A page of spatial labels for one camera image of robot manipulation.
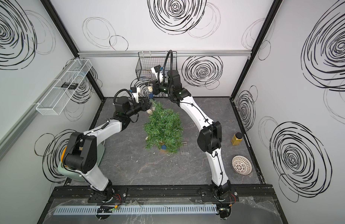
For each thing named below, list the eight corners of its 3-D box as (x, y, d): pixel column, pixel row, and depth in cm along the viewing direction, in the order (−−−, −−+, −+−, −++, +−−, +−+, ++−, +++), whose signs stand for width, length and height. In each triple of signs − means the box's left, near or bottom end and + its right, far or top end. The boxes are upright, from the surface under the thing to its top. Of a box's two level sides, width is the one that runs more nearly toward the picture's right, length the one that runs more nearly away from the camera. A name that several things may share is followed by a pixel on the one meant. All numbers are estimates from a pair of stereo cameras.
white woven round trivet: (233, 175, 82) (236, 173, 78) (229, 158, 89) (231, 155, 85) (250, 175, 82) (254, 173, 78) (244, 158, 89) (248, 155, 85)
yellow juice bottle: (230, 145, 95) (235, 138, 87) (229, 139, 98) (233, 132, 90) (238, 145, 95) (244, 138, 87) (236, 139, 98) (241, 132, 90)
